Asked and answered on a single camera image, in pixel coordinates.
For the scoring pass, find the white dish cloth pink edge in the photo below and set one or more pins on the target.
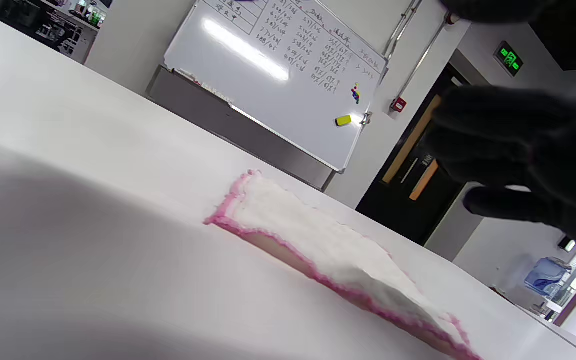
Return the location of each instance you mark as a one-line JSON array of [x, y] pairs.
[[318, 240]]

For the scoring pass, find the metal wall conduit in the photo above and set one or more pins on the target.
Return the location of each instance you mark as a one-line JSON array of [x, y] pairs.
[[423, 60], [403, 27]]

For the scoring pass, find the green exit sign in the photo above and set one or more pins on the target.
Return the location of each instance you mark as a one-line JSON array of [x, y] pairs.
[[509, 59]]

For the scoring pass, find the cluster of coloured magnets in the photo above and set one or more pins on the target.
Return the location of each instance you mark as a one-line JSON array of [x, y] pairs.
[[356, 94]]

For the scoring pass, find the cluttered shelf unit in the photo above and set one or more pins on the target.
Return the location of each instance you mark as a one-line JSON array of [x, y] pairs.
[[58, 35]]

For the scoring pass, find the blue water cooler bottle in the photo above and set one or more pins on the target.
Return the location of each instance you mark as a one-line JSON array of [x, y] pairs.
[[545, 277]]

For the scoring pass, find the red fire alarm box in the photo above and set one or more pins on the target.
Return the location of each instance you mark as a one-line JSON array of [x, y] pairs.
[[398, 105]]

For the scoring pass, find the yellow whiteboard eraser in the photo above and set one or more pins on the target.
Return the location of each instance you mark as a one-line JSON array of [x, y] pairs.
[[343, 120]]

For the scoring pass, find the whiteboard on rolling stand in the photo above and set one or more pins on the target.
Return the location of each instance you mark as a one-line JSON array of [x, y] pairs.
[[308, 115]]

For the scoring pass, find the person's left hand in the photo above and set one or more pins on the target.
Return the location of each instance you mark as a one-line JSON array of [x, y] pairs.
[[543, 150]]

